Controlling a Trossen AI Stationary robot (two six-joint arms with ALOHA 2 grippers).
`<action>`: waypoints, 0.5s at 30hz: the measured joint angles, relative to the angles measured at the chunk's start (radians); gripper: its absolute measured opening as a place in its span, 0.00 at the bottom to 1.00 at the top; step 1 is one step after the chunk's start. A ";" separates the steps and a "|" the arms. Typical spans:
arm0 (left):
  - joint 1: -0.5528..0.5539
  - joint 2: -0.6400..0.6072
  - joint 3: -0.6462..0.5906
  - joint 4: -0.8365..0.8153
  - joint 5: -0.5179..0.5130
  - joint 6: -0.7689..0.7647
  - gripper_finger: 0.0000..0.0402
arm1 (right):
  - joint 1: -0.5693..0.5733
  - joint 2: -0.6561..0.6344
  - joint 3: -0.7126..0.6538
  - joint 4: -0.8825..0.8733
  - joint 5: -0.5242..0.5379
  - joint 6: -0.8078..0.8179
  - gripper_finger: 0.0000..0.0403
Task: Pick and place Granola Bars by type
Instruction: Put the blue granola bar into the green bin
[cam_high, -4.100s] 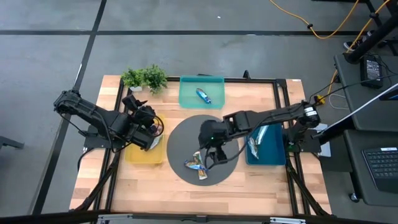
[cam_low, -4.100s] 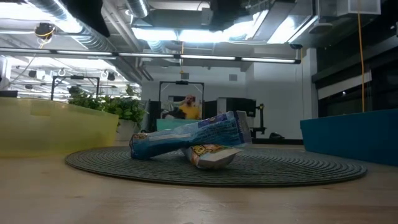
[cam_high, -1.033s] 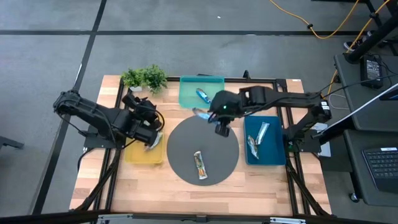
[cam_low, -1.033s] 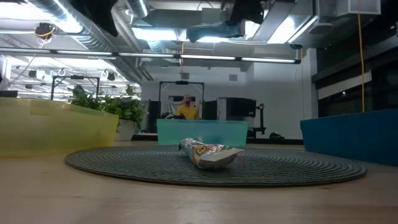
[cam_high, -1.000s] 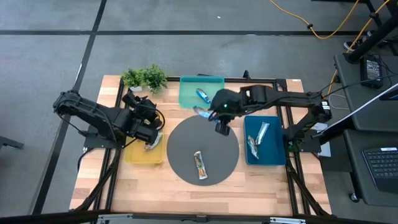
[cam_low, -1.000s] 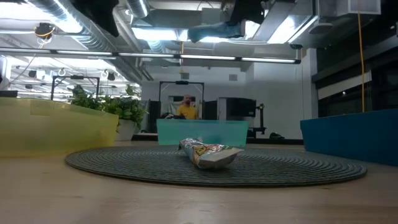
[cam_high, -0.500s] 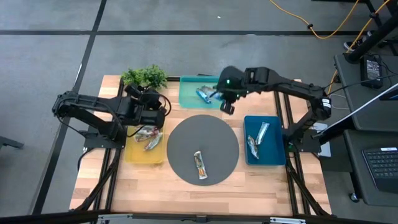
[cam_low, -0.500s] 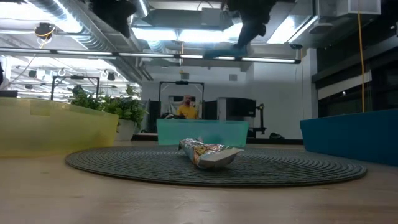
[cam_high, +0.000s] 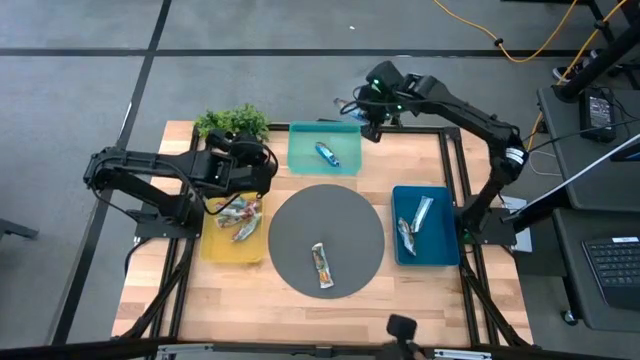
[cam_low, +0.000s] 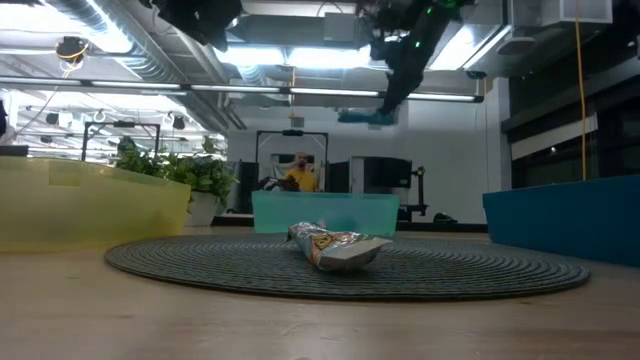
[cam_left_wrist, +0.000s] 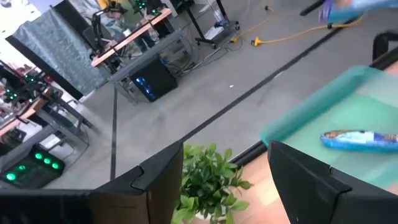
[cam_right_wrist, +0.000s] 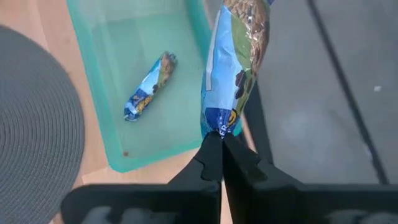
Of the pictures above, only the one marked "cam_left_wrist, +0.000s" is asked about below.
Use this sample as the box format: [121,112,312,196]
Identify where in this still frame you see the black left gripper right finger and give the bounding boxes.
[267,140,398,224]

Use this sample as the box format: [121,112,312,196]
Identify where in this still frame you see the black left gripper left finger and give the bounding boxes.
[90,140,184,224]

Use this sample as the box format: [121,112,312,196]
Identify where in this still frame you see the blue granola bar white label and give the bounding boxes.
[320,129,398,154]

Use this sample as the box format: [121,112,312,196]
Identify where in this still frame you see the green artificial plant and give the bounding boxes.
[170,142,254,224]

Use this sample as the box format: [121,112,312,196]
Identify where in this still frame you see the white plant pot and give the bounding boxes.
[186,213,226,224]

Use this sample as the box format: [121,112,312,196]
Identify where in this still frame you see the teal plastic bin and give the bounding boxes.
[260,65,398,190]

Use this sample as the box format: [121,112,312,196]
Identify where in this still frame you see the black computer blue lights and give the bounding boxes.
[129,55,178,103]

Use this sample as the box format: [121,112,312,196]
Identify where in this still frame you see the black computer green lights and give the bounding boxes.
[0,144,66,189]

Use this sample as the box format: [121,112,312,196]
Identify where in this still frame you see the wooden workbench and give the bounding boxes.
[91,7,174,68]
[0,86,55,138]

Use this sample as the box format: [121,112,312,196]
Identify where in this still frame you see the black rolling cart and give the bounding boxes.
[185,0,241,50]

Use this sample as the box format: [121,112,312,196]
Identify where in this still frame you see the person's shoe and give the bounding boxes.
[319,0,364,23]

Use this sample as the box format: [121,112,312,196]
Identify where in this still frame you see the person's leg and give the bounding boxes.
[351,0,398,11]

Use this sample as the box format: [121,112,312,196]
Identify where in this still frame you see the yellow extension cable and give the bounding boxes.
[229,15,364,47]

